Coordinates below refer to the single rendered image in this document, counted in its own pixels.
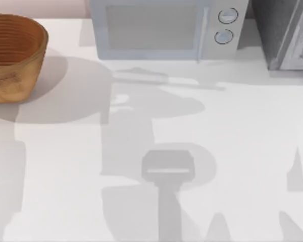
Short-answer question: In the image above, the microwave oven door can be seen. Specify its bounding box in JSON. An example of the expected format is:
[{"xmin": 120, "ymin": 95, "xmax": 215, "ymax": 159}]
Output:
[{"xmin": 88, "ymin": 0, "xmax": 210, "ymax": 61}]

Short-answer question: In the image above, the round microwave knob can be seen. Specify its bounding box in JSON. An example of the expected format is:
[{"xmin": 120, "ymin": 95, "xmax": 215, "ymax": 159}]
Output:
[
  {"xmin": 214, "ymin": 29, "xmax": 234, "ymax": 45},
  {"xmin": 218, "ymin": 7, "xmax": 239, "ymax": 25}
]

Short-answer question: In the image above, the pale microwave oven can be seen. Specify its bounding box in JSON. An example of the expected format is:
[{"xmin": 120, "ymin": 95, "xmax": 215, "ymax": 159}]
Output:
[{"xmin": 87, "ymin": 0, "xmax": 250, "ymax": 64}]

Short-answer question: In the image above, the grey cabinet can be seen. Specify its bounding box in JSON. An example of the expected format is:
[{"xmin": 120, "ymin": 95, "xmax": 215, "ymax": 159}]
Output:
[{"xmin": 251, "ymin": 0, "xmax": 303, "ymax": 71}]

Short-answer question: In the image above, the brown wooden basket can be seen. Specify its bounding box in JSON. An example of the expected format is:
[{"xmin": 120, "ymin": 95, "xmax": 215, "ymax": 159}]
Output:
[{"xmin": 0, "ymin": 14, "xmax": 49, "ymax": 103}]

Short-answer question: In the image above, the microwave door handle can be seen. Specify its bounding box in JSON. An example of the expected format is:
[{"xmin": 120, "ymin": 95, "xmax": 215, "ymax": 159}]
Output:
[{"xmin": 197, "ymin": 7, "xmax": 209, "ymax": 64}]

